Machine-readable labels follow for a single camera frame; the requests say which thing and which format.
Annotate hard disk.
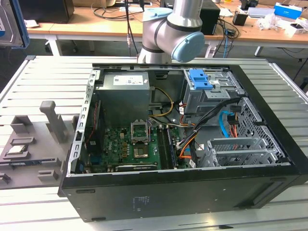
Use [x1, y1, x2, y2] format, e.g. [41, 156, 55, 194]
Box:
[0, 0, 30, 49]

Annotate empty blue disk carrier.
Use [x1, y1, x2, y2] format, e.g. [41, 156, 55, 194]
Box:
[189, 69, 214, 90]

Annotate metal disk bay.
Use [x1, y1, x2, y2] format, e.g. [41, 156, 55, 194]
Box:
[199, 137, 289, 168]

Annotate metal socket cover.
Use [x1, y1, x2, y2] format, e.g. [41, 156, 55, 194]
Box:
[129, 119, 151, 145]

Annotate black RAM slot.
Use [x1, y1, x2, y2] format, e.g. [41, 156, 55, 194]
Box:
[161, 126, 174, 169]
[156, 126, 169, 169]

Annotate grey power supply unit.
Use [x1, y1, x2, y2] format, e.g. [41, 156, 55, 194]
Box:
[95, 72, 152, 121]

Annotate CPU socket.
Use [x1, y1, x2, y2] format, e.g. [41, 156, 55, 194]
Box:
[133, 143, 150, 159]

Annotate metal drive cage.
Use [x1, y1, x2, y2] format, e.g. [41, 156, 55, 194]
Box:
[182, 69, 244, 121]

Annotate green motherboard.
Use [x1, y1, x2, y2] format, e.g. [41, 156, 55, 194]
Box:
[84, 120, 191, 173]

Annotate black graphics card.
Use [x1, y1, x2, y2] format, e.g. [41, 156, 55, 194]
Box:
[115, 163, 158, 172]

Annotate black case fan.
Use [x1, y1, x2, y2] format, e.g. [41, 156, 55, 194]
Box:
[85, 101, 106, 154]

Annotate black PC case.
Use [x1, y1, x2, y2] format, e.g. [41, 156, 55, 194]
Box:
[57, 63, 308, 223]

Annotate wooden desk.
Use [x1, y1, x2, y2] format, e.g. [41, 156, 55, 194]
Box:
[26, 0, 308, 57]

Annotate black box on desk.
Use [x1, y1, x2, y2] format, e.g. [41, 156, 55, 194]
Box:
[199, 2, 221, 36]

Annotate grey parts rack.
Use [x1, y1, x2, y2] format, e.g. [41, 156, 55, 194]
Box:
[0, 100, 80, 191]

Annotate small black container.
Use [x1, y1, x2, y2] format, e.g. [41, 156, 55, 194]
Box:
[232, 12, 248, 26]

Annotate RAM stick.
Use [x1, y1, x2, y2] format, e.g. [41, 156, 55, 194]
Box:
[8, 159, 55, 167]

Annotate silver CPU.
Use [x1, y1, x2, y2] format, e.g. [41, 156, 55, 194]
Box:
[6, 145, 25, 154]

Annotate black monitor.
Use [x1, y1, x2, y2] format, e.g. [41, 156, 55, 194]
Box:
[18, 0, 75, 24]

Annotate clear plastic bag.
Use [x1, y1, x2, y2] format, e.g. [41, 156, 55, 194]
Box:
[256, 13, 289, 31]

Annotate blue cardboard box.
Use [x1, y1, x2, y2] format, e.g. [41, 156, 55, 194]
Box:
[274, 2, 303, 16]

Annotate yellow power wires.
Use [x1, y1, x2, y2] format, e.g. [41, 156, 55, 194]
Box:
[148, 86, 175, 119]

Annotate orange wires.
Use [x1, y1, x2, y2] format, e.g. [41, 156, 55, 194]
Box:
[178, 141, 193, 160]

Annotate black wire bundle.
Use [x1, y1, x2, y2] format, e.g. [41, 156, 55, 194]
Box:
[191, 98, 242, 167]

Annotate blue flat data wire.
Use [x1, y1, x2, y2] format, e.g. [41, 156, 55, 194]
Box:
[219, 111, 232, 139]

